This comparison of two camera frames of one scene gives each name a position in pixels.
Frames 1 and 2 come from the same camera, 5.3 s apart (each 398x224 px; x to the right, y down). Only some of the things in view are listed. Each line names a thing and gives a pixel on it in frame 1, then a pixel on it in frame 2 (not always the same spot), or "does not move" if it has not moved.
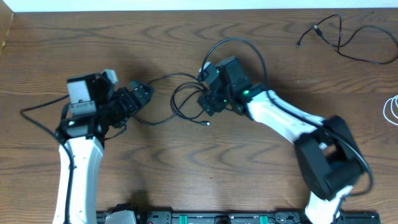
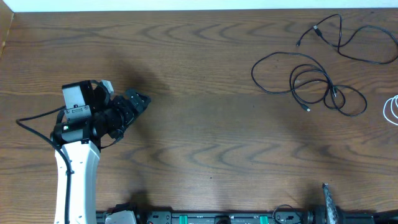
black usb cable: x=180 y=107 to x=295 y=86
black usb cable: x=319 y=32 does not move
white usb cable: x=392 y=110 does not move
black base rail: x=242 y=218 does not move
